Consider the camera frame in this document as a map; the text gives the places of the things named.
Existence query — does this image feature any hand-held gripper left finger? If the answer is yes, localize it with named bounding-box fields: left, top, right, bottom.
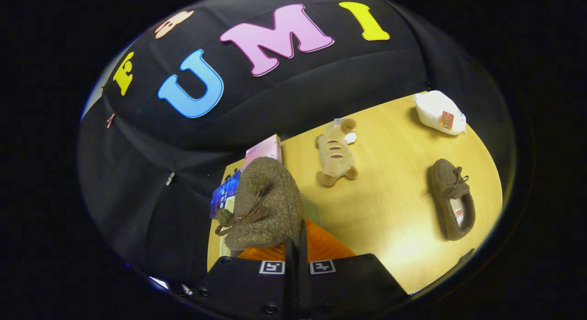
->
left=196, top=240, right=299, bottom=320

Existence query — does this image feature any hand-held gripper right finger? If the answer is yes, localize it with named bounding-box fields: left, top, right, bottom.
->
left=298, top=220, right=409, bottom=320

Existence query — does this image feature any green lidded cream storage box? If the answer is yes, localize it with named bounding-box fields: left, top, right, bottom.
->
left=218, top=195, right=322, bottom=259

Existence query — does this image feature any brown fuzzy slipper shoe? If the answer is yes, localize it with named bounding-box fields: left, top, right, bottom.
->
left=427, top=159, right=476, bottom=241
left=215, top=156, right=304, bottom=252

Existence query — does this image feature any blue printed box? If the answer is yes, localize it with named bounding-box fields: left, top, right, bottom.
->
left=210, top=170, right=241, bottom=219

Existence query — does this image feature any tan bread-shaped plush toy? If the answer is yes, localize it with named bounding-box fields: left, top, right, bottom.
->
left=315, top=118, right=358, bottom=188

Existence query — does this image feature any pink book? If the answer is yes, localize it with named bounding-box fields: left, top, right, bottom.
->
left=243, top=134, right=282, bottom=171

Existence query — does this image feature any white plush toy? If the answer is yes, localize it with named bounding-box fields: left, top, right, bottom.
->
left=414, top=90, right=467, bottom=136

